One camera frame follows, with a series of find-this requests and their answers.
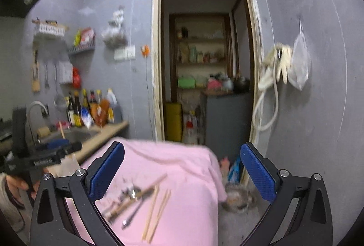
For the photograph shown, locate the person's left forearm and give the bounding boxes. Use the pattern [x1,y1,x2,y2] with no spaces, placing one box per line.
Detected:
[0,172,27,233]

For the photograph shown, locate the white hose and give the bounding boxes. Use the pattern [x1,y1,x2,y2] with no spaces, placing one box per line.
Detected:
[251,43,285,132]

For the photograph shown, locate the cream rubber gloves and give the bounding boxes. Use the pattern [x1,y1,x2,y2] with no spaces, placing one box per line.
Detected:
[272,44,294,85]

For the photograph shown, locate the orange seasoning packet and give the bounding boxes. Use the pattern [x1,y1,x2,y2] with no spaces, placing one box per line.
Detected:
[95,99,111,126]

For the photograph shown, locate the white wall box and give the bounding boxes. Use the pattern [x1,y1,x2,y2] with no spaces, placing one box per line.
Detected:
[58,61,74,84]

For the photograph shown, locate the white wall socket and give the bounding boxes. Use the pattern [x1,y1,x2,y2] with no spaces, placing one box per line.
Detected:
[114,46,137,61]

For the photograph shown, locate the white wall rack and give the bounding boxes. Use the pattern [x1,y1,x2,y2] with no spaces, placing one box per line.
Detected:
[32,18,69,36]

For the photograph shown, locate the hanging metal utensil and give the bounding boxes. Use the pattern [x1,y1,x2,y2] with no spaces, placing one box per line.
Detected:
[44,63,51,90]

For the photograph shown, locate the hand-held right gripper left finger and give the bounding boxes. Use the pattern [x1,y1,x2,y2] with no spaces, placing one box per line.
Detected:
[30,141,125,246]

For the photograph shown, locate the metal spoon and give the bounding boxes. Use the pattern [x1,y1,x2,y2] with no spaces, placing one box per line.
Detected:
[121,185,143,202]

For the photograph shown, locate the pink blanket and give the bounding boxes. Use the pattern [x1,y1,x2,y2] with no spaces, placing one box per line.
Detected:
[64,136,228,246]

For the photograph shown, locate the wooden shelf unit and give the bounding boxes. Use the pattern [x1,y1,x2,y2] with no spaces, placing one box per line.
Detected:
[169,13,238,100]

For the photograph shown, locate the grey slim metal utensil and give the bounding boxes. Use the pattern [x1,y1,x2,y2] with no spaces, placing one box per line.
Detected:
[122,188,155,229]

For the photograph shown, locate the metal faucet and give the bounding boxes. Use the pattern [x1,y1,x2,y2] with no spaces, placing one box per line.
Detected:
[26,101,49,145]

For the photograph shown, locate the hanging wooden brush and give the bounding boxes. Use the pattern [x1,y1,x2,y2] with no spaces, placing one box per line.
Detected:
[31,50,41,93]

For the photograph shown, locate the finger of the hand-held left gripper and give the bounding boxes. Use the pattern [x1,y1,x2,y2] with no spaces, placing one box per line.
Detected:
[35,139,71,150]
[55,142,83,157]

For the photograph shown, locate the wooden handled utensil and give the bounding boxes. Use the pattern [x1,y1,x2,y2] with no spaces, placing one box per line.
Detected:
[104,173,168,221]

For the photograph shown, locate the person's left hand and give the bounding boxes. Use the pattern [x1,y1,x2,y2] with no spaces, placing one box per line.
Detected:
[6,168,43,201]

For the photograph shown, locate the hanging clear plastic bag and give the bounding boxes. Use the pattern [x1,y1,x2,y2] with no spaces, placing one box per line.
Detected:
[101,5,127,49]

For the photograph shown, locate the grey wall basket with packets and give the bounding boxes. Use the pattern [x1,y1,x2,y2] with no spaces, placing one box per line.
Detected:
[73,27,95,46]

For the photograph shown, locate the blue and white packet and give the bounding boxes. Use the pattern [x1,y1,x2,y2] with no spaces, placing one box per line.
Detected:
[81,108,95,126]

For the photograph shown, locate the cream door frame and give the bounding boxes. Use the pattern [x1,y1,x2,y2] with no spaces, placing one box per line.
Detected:
[152,0,264,151]

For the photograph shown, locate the yellow container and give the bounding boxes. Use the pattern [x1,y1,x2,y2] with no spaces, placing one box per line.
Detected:
[164,102,183,143]

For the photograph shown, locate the metal sink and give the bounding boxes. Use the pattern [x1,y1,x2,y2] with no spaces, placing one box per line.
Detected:
[41,126,101,145]

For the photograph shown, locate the hanging metal strainer ladle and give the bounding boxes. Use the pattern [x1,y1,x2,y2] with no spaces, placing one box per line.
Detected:
[53,64,66,108]

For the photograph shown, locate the green box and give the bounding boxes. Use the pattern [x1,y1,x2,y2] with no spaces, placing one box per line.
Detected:
[177,76,197,89]

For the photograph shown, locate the blue bag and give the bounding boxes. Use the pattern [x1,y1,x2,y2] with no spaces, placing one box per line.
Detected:
[227,157,243,184]

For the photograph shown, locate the red plastic bag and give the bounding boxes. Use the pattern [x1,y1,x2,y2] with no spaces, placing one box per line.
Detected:
[72,67,82,89]

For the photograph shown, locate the red and white bottle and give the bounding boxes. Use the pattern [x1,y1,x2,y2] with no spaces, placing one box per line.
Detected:
[183,112,200,145]

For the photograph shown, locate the crumpled plastic bag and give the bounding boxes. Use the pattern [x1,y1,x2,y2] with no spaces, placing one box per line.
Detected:
[221,183,257,213]

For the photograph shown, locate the grey cabinet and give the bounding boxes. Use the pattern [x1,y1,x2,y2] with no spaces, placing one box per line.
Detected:
[200,92,254,162]

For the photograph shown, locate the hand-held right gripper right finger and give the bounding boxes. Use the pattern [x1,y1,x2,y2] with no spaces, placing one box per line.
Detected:
[240,142,333,246]

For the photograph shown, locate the black pot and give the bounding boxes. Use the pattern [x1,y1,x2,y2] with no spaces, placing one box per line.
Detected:
[233,76,251,93]

